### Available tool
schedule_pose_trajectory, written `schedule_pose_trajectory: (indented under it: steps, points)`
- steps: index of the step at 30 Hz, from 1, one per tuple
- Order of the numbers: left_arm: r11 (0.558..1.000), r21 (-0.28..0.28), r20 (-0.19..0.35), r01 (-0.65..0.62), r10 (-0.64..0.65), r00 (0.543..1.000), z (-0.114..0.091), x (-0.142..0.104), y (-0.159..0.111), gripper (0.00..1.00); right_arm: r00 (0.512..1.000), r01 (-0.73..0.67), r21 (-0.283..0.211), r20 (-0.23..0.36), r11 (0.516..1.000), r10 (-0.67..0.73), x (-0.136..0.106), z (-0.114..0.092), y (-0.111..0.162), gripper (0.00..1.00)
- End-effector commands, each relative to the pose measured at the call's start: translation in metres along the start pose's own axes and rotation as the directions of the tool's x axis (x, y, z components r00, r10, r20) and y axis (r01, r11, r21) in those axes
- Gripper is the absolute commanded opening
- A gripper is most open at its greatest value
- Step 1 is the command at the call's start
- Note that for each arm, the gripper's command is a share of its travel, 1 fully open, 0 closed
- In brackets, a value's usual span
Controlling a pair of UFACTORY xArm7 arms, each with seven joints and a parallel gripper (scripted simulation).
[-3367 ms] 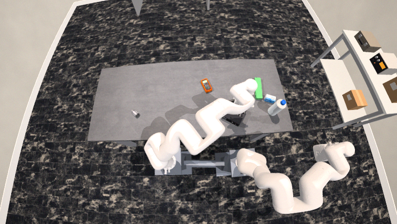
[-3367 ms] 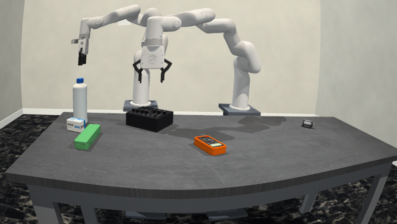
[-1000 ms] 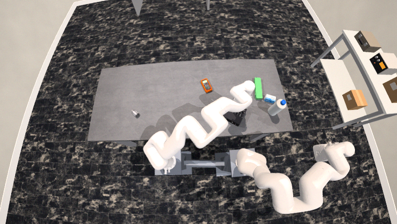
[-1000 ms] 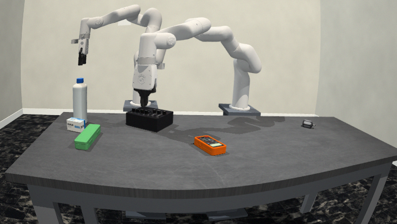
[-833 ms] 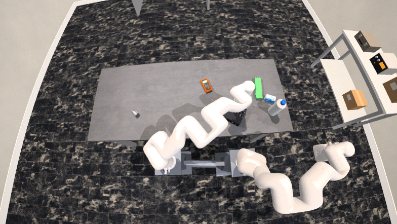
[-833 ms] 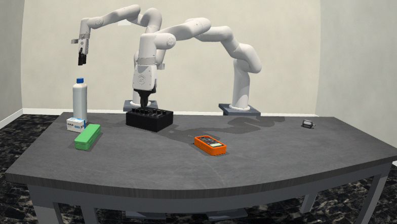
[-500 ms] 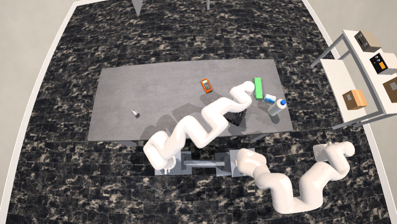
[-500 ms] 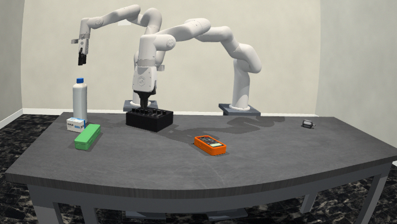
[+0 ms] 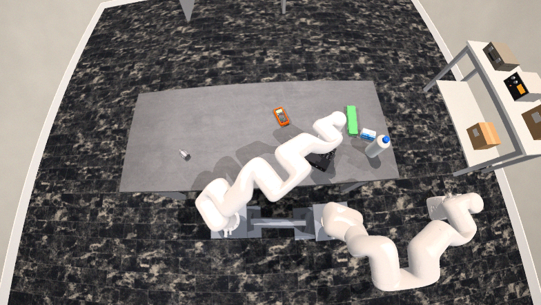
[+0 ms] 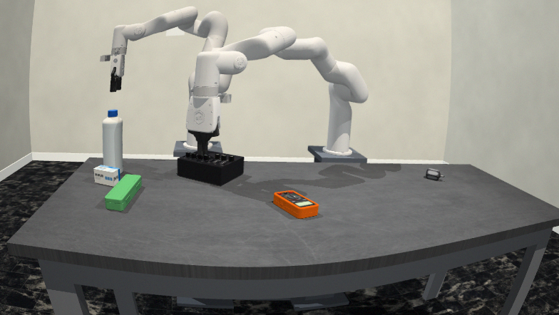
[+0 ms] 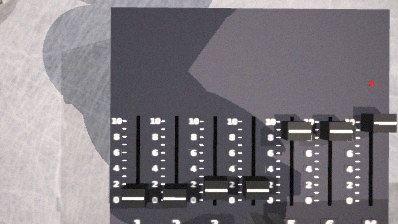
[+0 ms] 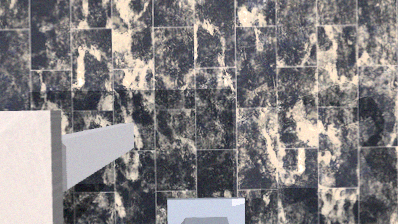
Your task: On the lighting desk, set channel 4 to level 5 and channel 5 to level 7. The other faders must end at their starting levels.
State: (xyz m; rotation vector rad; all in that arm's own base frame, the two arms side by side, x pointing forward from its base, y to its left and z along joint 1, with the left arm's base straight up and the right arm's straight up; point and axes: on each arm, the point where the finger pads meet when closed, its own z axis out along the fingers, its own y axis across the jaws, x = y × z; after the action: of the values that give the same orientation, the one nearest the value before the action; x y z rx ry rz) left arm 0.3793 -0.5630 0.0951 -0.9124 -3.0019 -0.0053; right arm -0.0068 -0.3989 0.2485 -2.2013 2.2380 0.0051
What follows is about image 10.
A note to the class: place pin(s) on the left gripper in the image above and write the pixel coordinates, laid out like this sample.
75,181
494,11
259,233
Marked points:
202,118

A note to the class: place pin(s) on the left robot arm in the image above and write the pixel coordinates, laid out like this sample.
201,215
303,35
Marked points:
345,81

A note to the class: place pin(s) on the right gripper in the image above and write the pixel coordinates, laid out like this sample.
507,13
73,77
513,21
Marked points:
117,67

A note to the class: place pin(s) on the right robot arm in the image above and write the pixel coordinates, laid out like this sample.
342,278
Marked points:
214,27

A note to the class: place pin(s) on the green pencil case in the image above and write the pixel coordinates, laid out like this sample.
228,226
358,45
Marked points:
123,192

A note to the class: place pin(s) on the white bottle with blue cap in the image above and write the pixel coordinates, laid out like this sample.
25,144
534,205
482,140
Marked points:
113,140

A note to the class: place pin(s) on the orange multimeter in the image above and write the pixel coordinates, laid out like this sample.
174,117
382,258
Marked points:
295,204

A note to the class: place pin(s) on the dark grey lighting desk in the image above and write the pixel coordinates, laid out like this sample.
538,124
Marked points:
216,168

